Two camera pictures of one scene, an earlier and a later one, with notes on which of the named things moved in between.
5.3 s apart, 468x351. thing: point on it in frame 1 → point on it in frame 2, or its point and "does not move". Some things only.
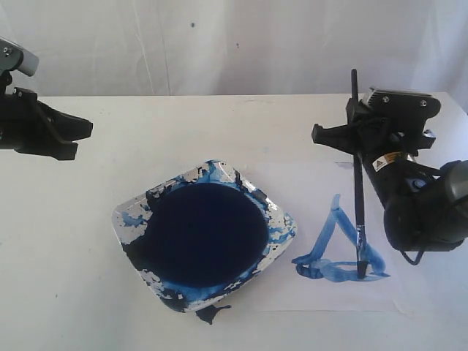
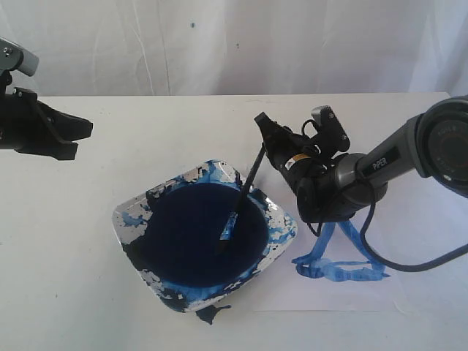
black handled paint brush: (362, 264) → (229, 224)
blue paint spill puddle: (208, 312) does not move
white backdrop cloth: (131, 47) does not move
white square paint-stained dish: (204, 232) does not move
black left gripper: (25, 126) does not move
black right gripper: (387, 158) → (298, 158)
